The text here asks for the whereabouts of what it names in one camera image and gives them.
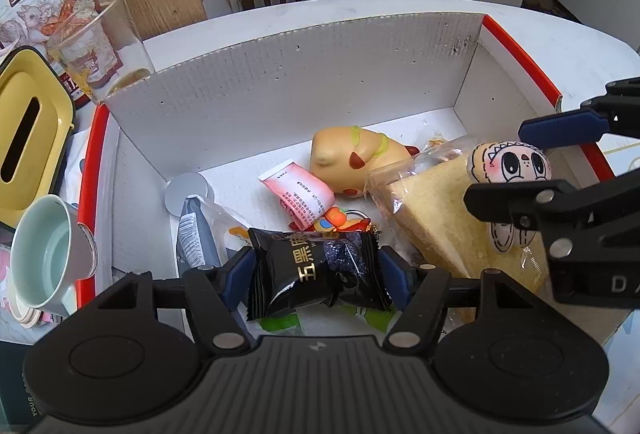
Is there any clear glass tumbler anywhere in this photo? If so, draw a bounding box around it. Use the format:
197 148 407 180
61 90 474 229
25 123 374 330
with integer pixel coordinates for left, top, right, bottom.
46 0 157 106

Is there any red shoe box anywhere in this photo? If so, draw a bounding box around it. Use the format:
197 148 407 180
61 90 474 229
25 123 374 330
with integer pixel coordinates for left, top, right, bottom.
75 12 623 355

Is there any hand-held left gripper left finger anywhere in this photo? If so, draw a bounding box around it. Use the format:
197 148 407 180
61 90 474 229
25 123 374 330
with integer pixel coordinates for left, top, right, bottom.
89 247 257 358

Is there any yellow capybara toy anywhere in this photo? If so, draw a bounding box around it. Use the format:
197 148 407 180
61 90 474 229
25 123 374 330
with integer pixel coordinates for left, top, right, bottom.
310 125 421 198

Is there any red toy keychain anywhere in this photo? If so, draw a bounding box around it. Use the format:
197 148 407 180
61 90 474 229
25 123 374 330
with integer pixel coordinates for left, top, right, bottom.
287 207 383 241

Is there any pink snack packet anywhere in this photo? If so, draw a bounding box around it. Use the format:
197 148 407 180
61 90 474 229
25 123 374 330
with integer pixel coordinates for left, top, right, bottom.
258 158 337 221

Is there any yellow grey tissue box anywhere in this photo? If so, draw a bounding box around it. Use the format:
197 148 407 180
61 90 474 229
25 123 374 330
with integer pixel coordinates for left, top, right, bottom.
0 45 77 230

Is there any round silver lid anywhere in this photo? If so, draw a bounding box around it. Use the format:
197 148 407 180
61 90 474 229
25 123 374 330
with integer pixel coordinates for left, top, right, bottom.
164 171 212 217

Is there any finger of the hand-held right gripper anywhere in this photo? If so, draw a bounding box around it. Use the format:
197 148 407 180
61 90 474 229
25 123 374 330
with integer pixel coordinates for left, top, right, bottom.
517 77 640 150
464 171 640 256

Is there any beige round coaster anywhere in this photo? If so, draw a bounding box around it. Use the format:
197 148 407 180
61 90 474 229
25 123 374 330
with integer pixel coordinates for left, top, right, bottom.
5 291 53 329

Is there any mint green cup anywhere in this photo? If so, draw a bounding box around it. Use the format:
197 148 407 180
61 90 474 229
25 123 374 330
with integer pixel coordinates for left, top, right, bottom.
9 194 98 318

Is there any bread slice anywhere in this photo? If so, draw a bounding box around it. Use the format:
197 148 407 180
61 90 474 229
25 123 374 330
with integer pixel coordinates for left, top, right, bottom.
367 137 551 311

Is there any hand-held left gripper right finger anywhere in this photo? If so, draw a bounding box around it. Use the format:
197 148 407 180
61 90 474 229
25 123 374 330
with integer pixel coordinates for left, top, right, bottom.
377 247 537 356

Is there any dark green box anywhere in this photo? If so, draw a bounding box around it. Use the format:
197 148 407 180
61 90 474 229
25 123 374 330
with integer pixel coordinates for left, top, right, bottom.
0 339 48 427

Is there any round cartoon face toy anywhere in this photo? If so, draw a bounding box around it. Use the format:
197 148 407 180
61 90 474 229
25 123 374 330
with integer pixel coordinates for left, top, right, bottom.
466 139 554 258

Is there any black snack packet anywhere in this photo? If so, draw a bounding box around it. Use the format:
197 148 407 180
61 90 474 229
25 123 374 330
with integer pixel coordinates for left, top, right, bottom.
246 228 394 321

